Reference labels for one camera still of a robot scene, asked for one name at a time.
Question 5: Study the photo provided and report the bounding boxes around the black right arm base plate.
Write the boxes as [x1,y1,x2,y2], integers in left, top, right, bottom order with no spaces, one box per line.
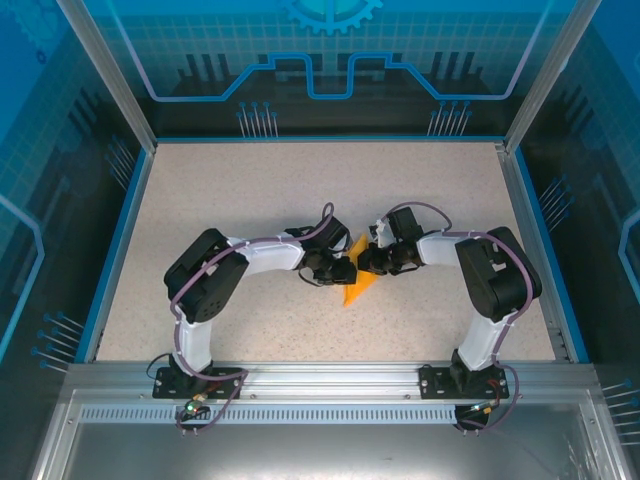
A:
[418,364,511,400]

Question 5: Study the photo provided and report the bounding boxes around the blue printed grid panel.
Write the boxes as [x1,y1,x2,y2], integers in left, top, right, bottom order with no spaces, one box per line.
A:
[517,0,640,480]
[0,0,149,480]

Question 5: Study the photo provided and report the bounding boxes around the orange paper sheet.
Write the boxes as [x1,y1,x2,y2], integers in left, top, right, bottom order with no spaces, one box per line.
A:
[342,233,379,306]

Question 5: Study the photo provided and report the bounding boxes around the blue table edge trim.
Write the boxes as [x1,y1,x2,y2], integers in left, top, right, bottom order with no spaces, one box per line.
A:
[82,134,591,364]

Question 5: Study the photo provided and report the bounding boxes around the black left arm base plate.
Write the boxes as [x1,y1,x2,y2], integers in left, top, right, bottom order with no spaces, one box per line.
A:
[152,366,245,401]

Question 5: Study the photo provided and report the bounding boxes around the sheet metal tray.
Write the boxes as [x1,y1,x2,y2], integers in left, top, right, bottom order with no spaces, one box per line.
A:
[29,389,624,480]

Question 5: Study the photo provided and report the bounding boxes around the aluminium table side rail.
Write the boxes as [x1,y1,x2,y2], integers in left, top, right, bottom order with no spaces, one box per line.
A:
[492,141,574,362]

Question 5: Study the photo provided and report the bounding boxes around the cable connector with green light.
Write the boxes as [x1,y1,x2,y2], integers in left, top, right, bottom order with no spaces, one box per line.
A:
[467,399,502,417]
[183,393,209,417]

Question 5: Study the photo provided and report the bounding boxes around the blue printed circuit-pattern panel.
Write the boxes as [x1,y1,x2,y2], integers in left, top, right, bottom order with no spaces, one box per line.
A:
[79,0,576,140]

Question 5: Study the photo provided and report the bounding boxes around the aluminium frame post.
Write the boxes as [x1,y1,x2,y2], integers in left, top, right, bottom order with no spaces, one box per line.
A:
[53,0,160,155]
[503,0,605,155]

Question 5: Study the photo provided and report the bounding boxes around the slotted aluminium cable duct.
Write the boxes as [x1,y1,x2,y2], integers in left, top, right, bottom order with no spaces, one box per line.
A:
[78,405,474,426]

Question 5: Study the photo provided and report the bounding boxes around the aluminium mounting rail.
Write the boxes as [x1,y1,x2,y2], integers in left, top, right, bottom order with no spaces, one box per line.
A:
[64,362,599,404]

